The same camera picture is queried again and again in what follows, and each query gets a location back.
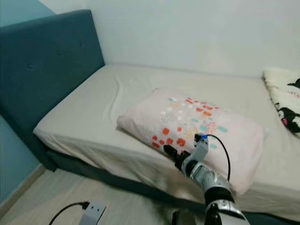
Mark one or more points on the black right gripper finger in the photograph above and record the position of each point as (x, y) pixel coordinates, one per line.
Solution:
(170, 151)

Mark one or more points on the pink pillow with coloured dots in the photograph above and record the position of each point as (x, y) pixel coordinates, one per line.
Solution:
(239, 140)

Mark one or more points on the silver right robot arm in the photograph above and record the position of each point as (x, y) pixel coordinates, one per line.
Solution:
(211, 178)

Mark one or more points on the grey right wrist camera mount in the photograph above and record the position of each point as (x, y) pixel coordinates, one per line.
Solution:
(200, 151)

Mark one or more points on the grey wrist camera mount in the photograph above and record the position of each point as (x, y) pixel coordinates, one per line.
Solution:
(200, 151)
(95, 213)

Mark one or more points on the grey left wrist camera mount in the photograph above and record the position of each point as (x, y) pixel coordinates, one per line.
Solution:
(95, 213)

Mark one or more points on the teal upholstered bed frame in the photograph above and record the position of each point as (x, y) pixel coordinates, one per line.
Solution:
(47, 51)

